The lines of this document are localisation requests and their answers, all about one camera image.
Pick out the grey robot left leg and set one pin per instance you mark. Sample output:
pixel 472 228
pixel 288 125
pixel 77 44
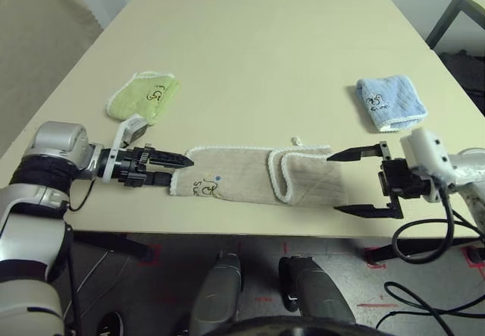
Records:
pixel 218 294

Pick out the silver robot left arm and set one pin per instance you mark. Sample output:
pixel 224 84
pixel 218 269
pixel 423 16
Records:
pixel 45 184

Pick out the folded green towel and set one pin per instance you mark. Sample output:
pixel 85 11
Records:
pixel 144 97

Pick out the grey robot leg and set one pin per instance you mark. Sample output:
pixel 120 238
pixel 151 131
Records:
pixel 218 294
pixel 318 294

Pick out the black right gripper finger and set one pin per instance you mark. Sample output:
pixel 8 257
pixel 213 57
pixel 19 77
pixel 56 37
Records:
pixel 363 211
pixel 352 154

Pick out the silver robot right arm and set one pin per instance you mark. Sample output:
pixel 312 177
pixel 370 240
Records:
pixel 470 176

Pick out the grey robot right leg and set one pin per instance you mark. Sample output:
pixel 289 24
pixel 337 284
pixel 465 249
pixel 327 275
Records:
pixel 318 294

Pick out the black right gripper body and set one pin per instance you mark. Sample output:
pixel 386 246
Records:
pixel 401 180

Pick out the black table leg bar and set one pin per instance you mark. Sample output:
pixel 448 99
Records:
pixel 113 245
pixel 413 247

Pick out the black round floor object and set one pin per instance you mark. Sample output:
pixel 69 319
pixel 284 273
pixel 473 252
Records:
pixel 113 324

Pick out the black furniture foot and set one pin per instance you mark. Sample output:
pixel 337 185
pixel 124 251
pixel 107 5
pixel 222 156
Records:
pixel 475 254

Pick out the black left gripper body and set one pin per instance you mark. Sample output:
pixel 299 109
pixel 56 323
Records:
pixel 132 165

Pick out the black robot waist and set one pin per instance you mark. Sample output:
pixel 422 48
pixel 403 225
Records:
pixel 299 326

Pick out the folded blue towel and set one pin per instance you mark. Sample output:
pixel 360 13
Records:
pixel 390 101

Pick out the beige towel with white trim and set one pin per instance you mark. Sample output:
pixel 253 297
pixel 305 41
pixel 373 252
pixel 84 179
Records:
pixel 235 176

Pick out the beige fabric curtain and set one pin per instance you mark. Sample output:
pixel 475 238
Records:
pixel 30 29

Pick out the side table with black legs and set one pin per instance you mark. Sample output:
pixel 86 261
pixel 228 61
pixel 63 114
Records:
pixel 443 17

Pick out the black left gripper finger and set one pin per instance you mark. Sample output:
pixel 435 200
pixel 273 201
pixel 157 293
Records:
pixel 170 159

